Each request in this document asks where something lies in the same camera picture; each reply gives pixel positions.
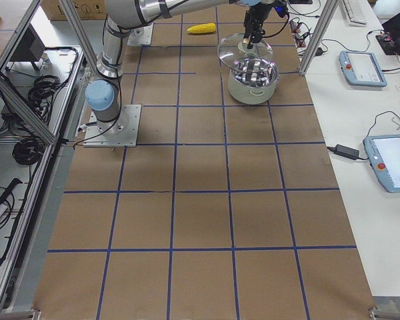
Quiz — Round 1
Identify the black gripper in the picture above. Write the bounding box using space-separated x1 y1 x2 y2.
243 0 274 49

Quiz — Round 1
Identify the glass pot lid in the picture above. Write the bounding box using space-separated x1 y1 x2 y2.
217 33 274 70

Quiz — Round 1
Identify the yellow toy corn cob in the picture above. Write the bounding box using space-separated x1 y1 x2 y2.
187 23 217 35

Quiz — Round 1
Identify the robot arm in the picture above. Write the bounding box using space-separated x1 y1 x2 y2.
85 1 279 141

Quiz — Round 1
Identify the pale green steel pot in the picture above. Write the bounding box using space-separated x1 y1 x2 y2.
228 55 279 105

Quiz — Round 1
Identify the white keyboard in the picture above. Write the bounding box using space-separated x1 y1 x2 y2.
341 0 368 27

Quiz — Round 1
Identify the blue teach pendant far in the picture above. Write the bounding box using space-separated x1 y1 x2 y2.
338 51 387 88

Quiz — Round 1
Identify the blue teach pendant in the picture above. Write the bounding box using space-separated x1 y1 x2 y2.
338 51 387 88
363 134 400 193

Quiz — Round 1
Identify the black power brick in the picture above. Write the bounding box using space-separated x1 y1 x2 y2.
334 144 359 160

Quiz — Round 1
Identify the cardboard box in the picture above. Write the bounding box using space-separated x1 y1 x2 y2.
41 0 108 21

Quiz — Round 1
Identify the blue teach pendant near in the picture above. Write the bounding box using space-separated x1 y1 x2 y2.
363 134 400 193

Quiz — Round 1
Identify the black monitor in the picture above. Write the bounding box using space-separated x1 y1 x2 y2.
9 24 45 71

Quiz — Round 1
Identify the aluminium frame post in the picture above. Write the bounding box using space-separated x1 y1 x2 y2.
299 0 339 75

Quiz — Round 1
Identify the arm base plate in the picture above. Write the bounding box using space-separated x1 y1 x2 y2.
81 104 142 147
127 23 154 47

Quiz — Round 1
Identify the coiled black cable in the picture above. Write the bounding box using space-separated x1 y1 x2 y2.
13 136 45 166

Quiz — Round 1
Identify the aluminium frame rail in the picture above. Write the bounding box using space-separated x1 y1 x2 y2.
0 1 85 315

